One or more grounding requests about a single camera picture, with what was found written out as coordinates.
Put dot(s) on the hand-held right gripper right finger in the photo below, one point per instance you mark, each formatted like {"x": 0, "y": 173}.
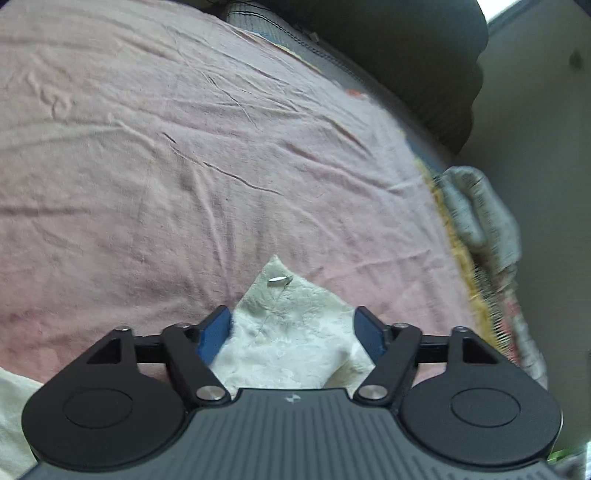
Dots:
{"x": 369, "y": 333}

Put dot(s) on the pink bed sheet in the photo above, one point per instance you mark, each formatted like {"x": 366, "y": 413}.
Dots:
{"x": 184, "y": 161}

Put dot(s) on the grey patterned cloth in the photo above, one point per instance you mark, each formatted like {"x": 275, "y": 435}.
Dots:
{"x": 485, "y": 212}

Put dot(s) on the cream white pants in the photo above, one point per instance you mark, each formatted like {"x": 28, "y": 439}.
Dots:
{"x": 286, "y": 337}

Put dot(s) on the white grid-patterned pillow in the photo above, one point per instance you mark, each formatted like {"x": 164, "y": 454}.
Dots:
{"x": 258, "y": 21}

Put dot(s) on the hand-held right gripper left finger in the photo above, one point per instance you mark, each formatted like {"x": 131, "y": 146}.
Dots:
{"x": 214, "y": 333}

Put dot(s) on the yellow patterned mattress cover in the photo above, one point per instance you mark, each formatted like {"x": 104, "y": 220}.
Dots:
{"x": 480, "y": 286}

